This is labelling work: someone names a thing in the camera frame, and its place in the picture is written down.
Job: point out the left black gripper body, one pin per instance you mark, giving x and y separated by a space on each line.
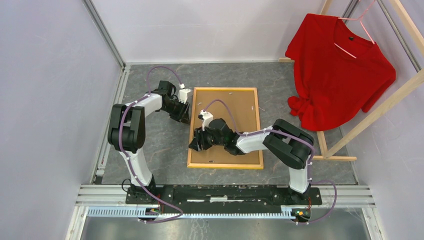
177 110

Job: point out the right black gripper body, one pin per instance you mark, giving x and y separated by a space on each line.
207 139

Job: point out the brown cardboard backing board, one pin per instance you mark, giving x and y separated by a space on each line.
245 109

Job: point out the yellow wooden picture frame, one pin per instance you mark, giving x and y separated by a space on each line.
225 165

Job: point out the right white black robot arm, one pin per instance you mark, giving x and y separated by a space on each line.
291 145

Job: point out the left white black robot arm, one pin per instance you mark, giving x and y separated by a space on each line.
127 127

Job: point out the red t-shirt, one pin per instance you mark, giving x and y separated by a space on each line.
336 73

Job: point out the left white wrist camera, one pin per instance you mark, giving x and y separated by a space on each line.
184 93

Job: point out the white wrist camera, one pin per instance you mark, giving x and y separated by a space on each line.
206 117
184 93

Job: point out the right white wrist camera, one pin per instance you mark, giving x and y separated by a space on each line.
206 117

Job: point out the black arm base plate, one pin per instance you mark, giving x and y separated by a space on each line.
221 199

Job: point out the aluminium rail frame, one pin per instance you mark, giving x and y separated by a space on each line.
348 212

